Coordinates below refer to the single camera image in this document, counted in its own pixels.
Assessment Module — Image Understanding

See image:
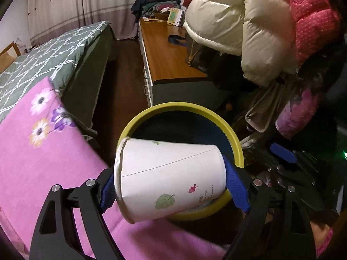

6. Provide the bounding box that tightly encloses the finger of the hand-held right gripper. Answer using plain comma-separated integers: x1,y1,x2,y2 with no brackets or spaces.
270,142,299,165

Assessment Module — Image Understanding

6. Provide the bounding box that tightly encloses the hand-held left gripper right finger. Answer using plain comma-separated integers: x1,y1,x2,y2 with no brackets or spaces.
222,154,318,260

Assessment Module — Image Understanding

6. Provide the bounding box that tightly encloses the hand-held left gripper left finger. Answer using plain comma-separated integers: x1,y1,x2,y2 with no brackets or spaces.
28,168,122,260

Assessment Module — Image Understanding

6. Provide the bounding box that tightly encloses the white paper cup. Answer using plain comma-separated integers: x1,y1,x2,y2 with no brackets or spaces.
113,138,227,224

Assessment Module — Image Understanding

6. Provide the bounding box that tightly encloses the yellow rimmed trash bin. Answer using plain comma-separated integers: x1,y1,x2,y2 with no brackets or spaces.
117,102,244,221

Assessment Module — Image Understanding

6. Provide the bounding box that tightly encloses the pink floral cloth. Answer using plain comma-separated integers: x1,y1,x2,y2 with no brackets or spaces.
275,88,324,139

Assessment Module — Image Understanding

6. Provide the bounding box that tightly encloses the beige bag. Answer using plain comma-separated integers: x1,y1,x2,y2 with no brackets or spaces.
245,81,294,134

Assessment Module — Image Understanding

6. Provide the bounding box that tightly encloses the pink floral tablecloth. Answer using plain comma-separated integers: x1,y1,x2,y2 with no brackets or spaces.
0,76,229,260

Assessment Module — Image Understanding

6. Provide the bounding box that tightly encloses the wooden bed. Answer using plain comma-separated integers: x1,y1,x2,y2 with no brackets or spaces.
0,21,119,142

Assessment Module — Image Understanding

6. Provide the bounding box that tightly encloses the cream down jacket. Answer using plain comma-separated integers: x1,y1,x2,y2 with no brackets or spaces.
183,0,302,88

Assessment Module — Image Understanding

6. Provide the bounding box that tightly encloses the red dotted down jacket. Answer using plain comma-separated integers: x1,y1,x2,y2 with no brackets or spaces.
282,0,342,63

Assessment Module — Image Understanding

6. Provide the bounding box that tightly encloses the wooden low cabinet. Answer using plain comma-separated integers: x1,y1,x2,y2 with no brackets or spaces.
138,16,226,108

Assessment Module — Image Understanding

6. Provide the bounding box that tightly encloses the green patterned bed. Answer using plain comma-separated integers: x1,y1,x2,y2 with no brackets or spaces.
0,21,112,123

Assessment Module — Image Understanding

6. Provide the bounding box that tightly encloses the brown pillow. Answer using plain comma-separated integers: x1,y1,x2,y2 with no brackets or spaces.
0,50,17,73

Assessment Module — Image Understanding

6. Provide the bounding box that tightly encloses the pink and white curtain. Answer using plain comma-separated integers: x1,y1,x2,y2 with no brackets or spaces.
27,0,185,46

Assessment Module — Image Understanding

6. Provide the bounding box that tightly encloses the pile of dark clothes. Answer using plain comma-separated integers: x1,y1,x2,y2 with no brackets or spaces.
131,0,188,23

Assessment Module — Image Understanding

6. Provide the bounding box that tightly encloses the blue strap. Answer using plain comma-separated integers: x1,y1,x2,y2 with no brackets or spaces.
168,34,188,47

